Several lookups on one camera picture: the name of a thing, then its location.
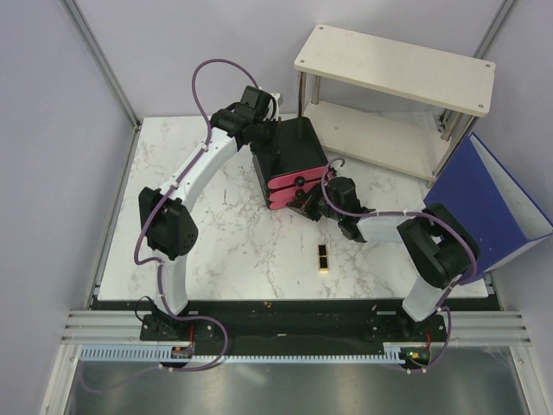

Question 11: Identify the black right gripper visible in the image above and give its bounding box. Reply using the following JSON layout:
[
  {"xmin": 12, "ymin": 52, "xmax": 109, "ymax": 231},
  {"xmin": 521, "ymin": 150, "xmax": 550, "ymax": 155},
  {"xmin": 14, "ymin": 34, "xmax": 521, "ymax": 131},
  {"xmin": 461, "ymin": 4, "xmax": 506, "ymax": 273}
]
[{"xmin": 286, "ymin": 181, "xmax": 343, "ymax": 221}]

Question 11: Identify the pink bottom drawer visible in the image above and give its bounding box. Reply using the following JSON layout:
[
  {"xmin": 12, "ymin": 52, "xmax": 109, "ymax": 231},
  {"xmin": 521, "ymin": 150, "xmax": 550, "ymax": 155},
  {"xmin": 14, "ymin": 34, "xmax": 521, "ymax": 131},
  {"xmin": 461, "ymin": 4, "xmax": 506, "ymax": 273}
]
[{"xmin": 269, "ymin": 195, "xmax": 299, "ymax": 210}]

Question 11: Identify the gold black lipstick case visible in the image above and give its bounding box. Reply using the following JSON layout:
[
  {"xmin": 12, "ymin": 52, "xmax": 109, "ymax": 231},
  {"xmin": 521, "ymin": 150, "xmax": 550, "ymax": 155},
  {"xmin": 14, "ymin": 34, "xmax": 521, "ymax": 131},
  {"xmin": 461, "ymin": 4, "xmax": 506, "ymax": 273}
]
[{"xmin": 317, "ymin": 245, "xmax": 328, "ymax": 272}]

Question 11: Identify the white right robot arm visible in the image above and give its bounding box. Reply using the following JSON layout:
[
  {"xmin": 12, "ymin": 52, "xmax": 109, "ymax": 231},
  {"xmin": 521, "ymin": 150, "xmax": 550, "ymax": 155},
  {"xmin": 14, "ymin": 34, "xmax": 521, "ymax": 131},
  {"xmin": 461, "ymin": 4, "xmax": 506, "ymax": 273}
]
[{"xmin": 289, "ymin": 176, "xmax": 480, "ymax": 341}]

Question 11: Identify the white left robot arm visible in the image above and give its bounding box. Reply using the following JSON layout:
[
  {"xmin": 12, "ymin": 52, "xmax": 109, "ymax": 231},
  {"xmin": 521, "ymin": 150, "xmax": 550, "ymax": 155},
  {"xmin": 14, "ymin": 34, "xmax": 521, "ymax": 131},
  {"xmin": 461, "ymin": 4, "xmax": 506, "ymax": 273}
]
[{"xmin": 133, "ymin": 125, "xmax": 260, "ymax": 340}]

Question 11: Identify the black drawer cabinet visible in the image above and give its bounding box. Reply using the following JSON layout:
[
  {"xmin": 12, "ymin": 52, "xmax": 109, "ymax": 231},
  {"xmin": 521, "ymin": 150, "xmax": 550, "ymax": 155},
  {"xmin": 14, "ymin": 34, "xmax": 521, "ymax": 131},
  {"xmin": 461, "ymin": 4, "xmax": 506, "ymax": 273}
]
[{"xmin": 252, "ymin": 117, "xmax": 327, "ymax": 208}]

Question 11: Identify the white two-tier shelf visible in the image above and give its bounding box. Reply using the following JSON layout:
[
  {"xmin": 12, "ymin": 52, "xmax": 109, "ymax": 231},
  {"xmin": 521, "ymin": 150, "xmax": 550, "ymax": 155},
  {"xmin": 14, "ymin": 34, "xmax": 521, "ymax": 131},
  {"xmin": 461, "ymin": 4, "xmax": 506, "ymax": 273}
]
[{"xmin": 294, "ymin": 24, "xmax": 496, "ymax": 184}]

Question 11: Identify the blue binder folder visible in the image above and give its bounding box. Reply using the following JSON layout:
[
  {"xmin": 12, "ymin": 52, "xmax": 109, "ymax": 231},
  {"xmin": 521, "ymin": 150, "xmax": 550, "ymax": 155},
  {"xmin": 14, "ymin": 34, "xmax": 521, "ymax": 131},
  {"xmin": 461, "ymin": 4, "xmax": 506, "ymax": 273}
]
[{"xmin": 424, "ymin": 133, "xmax": 552, "ymax": 277}]

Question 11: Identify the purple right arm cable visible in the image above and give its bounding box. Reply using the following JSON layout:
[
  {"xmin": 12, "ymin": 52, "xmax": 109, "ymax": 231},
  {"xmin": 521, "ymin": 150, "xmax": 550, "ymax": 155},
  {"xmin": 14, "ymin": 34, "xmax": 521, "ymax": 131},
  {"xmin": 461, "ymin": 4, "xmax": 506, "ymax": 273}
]
[{"xmin": 321, "ymin": 158, "xmax": 479, "ymax": 375}]

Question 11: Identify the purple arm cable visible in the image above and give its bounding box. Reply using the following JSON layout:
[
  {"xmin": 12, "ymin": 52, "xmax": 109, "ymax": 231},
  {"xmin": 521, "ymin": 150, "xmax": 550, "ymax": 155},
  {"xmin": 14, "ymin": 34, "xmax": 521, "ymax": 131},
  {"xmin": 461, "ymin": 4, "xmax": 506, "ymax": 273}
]
[
  {"xmin": 79, "ymin": 58, "xmax": 259, "ymax": 393},
  {"xmin": 321, "ymin": 158, "xmax": 479, "ymax": 375}
]

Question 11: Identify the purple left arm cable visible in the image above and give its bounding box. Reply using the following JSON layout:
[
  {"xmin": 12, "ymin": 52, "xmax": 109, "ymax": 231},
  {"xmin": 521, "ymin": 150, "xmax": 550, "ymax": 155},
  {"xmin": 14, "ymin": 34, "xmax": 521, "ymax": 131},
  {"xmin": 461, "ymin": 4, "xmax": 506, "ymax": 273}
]
[{"xmin": 79, "ymin": 58, "xmax": 259, "ymax": 393}]

